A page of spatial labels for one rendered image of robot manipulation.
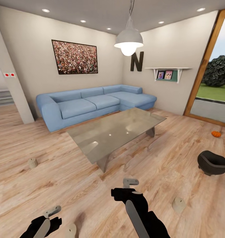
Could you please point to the cauldron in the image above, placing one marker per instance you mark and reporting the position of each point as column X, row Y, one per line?
column 211, row 163

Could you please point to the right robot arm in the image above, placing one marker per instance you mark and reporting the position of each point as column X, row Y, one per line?
column 146, row 224

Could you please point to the room light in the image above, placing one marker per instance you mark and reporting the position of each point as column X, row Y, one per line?
column 129, row 35

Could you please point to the pumpkin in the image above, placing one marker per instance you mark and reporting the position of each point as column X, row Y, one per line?
column 216, row 134

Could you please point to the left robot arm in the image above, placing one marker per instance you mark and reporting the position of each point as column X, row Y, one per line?
column 42, row 226

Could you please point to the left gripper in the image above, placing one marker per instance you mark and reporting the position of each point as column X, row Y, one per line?
column 54, row 225

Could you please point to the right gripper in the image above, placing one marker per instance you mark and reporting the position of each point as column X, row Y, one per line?
column 118, row 193

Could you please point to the sofa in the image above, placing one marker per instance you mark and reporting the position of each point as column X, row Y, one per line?
column 61, row 110

